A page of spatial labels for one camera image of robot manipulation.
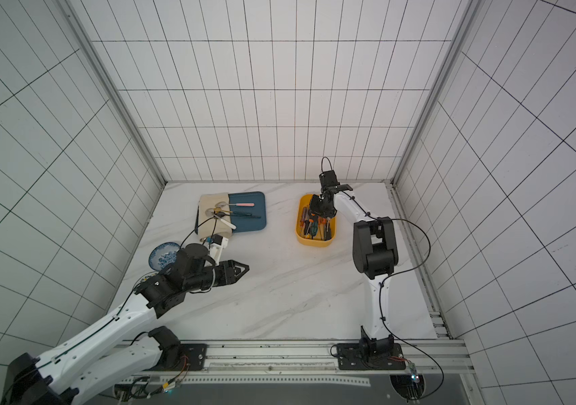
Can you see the white handled spoon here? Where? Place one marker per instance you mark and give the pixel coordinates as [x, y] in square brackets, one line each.
[224, 221]

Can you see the green black screwdriver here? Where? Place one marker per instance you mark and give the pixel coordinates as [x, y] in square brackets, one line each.
[313, 228]

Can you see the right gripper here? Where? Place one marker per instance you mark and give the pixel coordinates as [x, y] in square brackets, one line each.
[324, 203]

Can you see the blue patterned plate far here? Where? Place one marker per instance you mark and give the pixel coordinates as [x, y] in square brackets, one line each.
[163, 255]

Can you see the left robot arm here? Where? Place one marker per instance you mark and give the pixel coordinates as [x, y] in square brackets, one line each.
[129, 339]

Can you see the blue patterned plate near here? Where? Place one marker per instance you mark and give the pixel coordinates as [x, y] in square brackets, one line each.
[146, 278]

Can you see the yellow storage box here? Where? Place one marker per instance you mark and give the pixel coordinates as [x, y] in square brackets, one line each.
[318, 241]

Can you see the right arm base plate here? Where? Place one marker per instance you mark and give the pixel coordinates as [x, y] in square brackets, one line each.
[354, 357]

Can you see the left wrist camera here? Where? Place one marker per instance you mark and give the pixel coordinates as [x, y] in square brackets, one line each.
[216, 246]

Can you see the beige cloth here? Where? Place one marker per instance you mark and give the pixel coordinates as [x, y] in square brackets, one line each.
[209, 224]

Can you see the dark handled spoon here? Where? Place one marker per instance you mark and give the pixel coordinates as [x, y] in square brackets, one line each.
[220, 213]

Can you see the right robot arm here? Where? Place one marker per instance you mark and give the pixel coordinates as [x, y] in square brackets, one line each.
[375, 256]

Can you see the black yellow dotted screwdriver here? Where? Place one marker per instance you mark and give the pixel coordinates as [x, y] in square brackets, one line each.
[327, 233]

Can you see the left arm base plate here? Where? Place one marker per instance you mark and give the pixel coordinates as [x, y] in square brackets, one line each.
[189, 357]

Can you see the long black yellow screwdriver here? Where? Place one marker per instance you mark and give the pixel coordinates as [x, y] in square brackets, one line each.
[306, 227]

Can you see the purple red screwdriver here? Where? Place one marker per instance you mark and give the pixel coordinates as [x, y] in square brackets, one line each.
[303, 219]

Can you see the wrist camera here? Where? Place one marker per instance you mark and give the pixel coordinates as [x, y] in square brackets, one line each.
[328, 179]
[216, 246]

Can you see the blue patterned plate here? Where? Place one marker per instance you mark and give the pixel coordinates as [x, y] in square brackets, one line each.
[163, 255]
[146, 278]

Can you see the pink handled spoon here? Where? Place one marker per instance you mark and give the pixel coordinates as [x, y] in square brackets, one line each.
[226, 205]

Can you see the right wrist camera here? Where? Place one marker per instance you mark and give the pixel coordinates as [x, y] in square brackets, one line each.
[328, 179]

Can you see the teal placemat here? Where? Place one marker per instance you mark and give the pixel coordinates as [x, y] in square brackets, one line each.
[246, 224]

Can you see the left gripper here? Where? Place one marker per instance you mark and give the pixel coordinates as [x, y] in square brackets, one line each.
[227, 270]

